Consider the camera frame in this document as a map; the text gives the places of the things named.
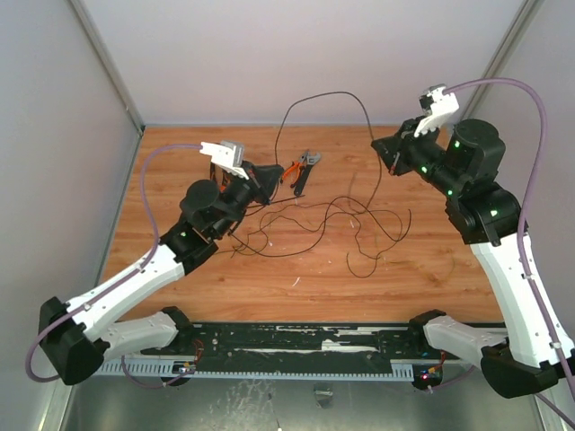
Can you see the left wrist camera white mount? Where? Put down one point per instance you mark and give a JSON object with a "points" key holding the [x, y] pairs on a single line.
{"points": [[227, 155]]}

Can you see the small orange black pliers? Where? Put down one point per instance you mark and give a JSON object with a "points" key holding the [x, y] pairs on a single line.
{"points": [[294, 171]]}

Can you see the large orange black pliers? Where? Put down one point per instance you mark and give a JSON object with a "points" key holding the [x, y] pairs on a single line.
{"points": [[219, 176]]}

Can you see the adjustable wrench black handle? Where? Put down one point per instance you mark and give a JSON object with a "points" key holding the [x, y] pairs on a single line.
{"points": [[307, 162]]}

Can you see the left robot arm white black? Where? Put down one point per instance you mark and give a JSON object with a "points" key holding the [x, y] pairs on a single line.
{"points": [[78, 336]]}

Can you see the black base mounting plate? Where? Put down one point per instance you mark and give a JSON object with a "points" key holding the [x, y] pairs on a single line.
{"points": [[299, 348]]}

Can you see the black zip tie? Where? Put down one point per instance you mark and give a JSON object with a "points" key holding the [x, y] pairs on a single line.
{"points": [[286, 200]]}

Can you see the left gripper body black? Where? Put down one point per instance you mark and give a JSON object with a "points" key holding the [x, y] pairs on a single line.
{"points": [[242, 193]]}

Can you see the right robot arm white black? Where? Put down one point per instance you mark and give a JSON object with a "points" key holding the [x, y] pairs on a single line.
{"points": [[523, 361]]}

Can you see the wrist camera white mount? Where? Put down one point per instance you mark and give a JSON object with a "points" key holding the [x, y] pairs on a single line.
{"points": [[438, 105], [227, 155]]}

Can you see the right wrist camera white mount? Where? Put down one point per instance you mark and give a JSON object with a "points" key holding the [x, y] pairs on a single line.
{"points": [[438, 105]]}

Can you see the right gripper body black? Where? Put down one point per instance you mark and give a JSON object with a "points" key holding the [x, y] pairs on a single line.
{"points": [[400, 150]]}

